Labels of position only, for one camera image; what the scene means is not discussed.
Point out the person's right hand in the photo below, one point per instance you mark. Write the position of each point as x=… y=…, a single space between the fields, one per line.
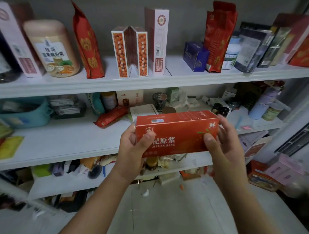
x=229 y=161

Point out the person's left hand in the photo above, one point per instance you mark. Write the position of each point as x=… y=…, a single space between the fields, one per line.
x=128 y=159

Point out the orange red long box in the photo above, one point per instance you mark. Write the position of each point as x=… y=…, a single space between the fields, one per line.
x=178 y=130

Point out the white metal shelving unit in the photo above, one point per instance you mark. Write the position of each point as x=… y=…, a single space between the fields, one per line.
x=72 y=140

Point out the red box white edge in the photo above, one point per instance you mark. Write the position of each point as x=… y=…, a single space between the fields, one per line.
x=119 y=53
x=142 y=53

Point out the white tub green label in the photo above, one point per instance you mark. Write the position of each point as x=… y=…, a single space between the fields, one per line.
x=231 y=53

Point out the purple blue long box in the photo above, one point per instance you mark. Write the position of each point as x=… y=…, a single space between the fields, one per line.
x=195 y=57

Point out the pink blossom box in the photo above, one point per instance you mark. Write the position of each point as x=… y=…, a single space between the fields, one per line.
x=155 y=41

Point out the dark red foil pouches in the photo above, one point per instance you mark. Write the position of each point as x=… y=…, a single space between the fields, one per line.
x=219 y=36

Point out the beige cylinder canister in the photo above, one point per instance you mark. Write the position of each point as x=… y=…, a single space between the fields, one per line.
x=50 y=48

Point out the dark glass jar silver lid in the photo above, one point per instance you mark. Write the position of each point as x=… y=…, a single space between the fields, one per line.
x=7 y=65

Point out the person's left forearm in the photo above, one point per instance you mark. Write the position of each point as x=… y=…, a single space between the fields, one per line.
x=99 y=207

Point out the person's right forearm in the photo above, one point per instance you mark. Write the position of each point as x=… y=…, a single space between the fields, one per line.
x=246 y=209

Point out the colourful flat box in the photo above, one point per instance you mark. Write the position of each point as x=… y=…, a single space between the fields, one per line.
x=263 y=178

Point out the white flat box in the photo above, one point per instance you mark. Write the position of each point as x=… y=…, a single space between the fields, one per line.
x=142 y=112

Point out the white box brown print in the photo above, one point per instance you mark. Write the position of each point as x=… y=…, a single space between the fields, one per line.
x=130 y=98

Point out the red-brown box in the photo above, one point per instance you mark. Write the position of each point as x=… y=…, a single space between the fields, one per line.
x=19 y=38

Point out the red pouch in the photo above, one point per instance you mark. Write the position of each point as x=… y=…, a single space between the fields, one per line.
x=111 y=116

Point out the small dark bottle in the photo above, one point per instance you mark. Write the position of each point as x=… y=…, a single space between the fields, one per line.
x=216 y=108
x=223 y=112

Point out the pink carton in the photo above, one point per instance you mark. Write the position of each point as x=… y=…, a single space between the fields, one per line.
x=285 y=168

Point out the yellow bottle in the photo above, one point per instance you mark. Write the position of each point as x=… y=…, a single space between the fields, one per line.
x=109 y=101

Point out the small green jar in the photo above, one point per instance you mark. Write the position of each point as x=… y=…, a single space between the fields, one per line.
x=272 y=113

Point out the teal pouch bag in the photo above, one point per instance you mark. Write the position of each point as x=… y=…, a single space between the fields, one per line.
x=95 y=103

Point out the dark jar with lid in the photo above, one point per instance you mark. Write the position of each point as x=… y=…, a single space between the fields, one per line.
x=160 y=101

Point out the lavender bottle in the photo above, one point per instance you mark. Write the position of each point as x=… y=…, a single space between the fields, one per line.
x=263 y=103

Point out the small green pack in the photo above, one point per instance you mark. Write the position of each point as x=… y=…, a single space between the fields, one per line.
x=173 y=94

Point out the small black grey boxes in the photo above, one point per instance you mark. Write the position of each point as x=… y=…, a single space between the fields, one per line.
x=67 y=107

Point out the teal plastic basket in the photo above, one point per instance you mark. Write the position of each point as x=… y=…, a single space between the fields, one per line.
x=24 y=115

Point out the yellow tag packet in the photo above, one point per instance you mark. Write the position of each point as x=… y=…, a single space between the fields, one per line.
x=10 y=147

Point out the green snack packet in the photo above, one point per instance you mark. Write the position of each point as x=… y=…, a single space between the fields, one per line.
x=5 y=130

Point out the red patterned bag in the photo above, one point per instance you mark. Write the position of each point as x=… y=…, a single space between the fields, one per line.
x=297 y=41

